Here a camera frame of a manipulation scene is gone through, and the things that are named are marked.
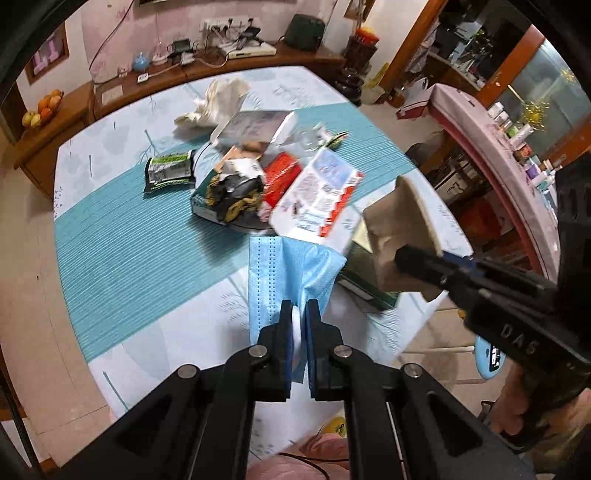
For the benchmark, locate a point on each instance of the black charger device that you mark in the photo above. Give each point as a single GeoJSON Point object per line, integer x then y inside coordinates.
{"type": "Point", "coordinates": [182, 46]}

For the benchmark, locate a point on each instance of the white paper sheet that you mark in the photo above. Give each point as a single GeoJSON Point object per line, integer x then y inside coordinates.
{"type": "Point", "coordinates": [111, 94]}

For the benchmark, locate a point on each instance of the person's right hand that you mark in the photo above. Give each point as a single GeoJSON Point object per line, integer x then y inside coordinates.
{"type": "Point", "coordinates": [510, 406]}

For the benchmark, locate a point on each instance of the blue stool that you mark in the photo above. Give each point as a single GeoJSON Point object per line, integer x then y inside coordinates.
{"type": "Point", "coordinates": [487, 355]}

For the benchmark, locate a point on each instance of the dark green box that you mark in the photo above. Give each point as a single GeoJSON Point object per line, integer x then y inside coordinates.
{"type": "Point", "coordinates": [364, 286]}

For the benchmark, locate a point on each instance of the pink white round lamp base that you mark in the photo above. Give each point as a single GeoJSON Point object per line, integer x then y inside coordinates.
{"type": "Point", "coordinates": [159, 58]}

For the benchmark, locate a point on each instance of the black green snack wrapper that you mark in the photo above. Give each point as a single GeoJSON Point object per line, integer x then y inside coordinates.
{"type": "Point", "coordinates": [168, 170]}

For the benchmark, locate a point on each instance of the blue face mask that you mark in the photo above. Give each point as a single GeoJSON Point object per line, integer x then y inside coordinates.
{"type": "Point", "coordinates": [277, 277]}

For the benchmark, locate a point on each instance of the white shopping bag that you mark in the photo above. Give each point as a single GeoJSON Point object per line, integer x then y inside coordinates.
{"type": "Point", "coordinates": [418, 99]}

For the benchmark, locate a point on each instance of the fruit bowl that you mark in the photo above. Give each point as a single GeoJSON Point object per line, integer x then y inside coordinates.
{"type": "Point", "coordinates": [44, 110]}

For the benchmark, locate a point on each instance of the small wooden cabinet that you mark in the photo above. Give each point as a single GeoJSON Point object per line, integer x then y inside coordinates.
{"type": "Point", "coordinates": [55, 134]}

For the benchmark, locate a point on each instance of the leaf-print tablecloth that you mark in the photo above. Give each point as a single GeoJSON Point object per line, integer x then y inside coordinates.
{"type": "Point", "coordinates": [138, 258]}

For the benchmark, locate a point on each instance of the white red printed packet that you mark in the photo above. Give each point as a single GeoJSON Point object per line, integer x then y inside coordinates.
{"type": "Point", "coordinates": [318, 189]}

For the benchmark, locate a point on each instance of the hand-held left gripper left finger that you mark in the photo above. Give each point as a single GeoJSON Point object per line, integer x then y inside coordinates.
{"type": "Point", "coordinates": [288, 344]}

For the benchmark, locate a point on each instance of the white napkin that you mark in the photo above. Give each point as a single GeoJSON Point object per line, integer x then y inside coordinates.
{"type": "Point", "coordinates": [217, 101]}

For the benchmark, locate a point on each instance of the dark tall vase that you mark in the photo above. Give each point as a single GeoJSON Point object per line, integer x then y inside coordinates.
{"type": "Point", "coordinates": [358, 60]}

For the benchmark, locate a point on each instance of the white set-top box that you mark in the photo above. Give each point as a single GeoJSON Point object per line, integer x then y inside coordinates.
{"type": "Point", "coordinates": [251, 50]}

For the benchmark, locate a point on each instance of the clear plastic wrapper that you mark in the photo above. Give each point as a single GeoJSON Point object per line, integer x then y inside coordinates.
{"type": "Point", "coordinates": [309, 138]}

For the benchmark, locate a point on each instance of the brown paper bag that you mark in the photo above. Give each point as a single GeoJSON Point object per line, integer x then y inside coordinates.
{"type": "Point", "coordinates": [397, 217]}

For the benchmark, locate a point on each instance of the blue snow globe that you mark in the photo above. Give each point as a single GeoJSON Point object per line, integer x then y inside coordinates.
{"type": "Point", "coordinates": [141, 61]}

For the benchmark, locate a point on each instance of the white labelled plastic container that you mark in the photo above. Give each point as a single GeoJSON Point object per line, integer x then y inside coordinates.
{"type": "Point", "coordinates": [258, 124]}

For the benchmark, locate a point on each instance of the pink clothing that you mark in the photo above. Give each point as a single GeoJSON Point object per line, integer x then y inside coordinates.
{"type": "Point", "coordinates": [295, 459]}

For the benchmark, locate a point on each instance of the pink covered table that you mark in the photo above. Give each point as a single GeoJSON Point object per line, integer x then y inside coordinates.
{"type": "Point", "coordinates": [485, 138]}

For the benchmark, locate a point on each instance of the banana peel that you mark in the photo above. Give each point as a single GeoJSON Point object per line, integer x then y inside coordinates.
{"type": "Point", "coordinates": [240, 204]}

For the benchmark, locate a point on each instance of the white power strip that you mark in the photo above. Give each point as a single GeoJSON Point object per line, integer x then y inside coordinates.
{"type": "Point", "coordinates": [231, 23]}

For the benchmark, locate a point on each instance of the small white square gadget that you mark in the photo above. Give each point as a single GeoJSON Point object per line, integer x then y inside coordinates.
{"type": "Point", "coordinates": [143, 78]}

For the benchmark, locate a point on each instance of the red snack packet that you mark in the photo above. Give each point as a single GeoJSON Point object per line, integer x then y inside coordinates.
{"type": "Point", "coordinates": [281, 173]}

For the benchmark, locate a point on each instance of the dark green speaker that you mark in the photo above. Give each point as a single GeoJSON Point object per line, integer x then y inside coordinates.
{"type": "Point", "coordinates": [304, 32]}

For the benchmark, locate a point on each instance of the white paper packet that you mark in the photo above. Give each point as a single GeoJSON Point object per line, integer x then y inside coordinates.
{"type": "Point", "coordinates": [344, 235]}

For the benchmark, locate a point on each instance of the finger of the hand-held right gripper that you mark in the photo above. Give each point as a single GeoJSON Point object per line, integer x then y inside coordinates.
{"type": "Point", "coordinates": [459, 263]}
{"type": "Point", "coordinates": [425, 267]}

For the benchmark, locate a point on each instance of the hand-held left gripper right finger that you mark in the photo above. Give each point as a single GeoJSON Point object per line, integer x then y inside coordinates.
{"type": "Point", "coordinates": [313, 350]}

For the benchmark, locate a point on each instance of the long wooden sideboard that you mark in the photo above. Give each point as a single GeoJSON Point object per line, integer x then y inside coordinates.
{"type": "Point", "coordinates": [300, 62]}

